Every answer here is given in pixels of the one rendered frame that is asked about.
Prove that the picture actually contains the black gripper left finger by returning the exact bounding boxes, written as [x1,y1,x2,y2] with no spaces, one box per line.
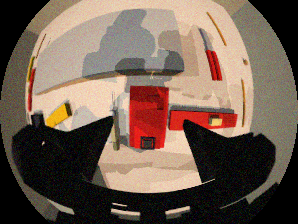
[37,116,113,183]

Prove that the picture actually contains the grey panel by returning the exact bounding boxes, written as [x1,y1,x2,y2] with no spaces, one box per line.
[33,8,185,96]

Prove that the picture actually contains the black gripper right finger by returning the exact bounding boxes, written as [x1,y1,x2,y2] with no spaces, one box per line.
[182,120,254,184]

